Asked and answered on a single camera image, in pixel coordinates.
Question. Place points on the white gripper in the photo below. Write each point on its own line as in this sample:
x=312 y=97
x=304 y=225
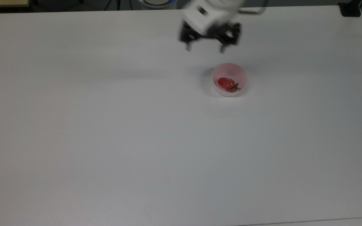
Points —
x=204 y=18

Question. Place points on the red strawberry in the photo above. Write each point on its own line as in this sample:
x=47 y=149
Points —
x=226 y=83

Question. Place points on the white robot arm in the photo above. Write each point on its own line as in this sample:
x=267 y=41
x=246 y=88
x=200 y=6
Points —
x=226 y=4

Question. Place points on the pink plastic bowl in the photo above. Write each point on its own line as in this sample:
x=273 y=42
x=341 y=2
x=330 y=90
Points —
x=231 y=70

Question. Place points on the black table clamp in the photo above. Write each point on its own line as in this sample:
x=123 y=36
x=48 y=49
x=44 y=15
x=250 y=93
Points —
x=350 y=9

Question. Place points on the beige table board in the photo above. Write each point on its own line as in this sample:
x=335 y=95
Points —
x=3 y=2

